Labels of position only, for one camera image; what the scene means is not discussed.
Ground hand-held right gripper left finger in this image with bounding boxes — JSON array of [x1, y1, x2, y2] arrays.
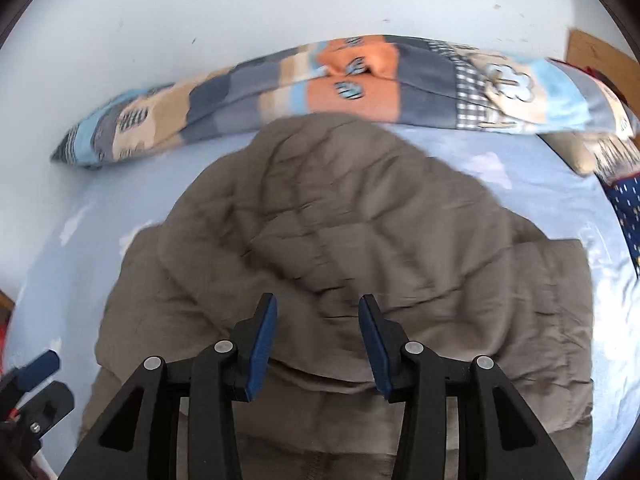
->
[[59, 294, 278, 480]]

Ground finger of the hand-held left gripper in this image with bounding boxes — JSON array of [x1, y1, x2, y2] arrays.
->
[[12, 350, 62, 391], [20, 381, 76, 436]]

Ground beige patterned pillow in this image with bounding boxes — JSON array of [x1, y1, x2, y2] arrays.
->
[[545, 130, 640, 181]]

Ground dark red cloth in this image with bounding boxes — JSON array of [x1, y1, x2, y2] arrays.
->
[[582, 62, 623, 96]]

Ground wooden headboard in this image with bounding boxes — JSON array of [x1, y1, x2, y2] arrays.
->
[[567, 29, 632, 73]]

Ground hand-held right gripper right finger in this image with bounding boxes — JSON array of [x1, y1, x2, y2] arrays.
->
[[358, 294, 576, 480]]

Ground rolled patchwork blanket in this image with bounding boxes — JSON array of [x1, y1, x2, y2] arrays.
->
[[50, 34, 640, 170]]

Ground navy star print pillow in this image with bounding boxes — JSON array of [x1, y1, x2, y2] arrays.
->
[[602, 172, 640, 281]]

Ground brown quilted hooded jacket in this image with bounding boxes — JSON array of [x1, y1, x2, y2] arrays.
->
[[77, 112, 596, 480]]

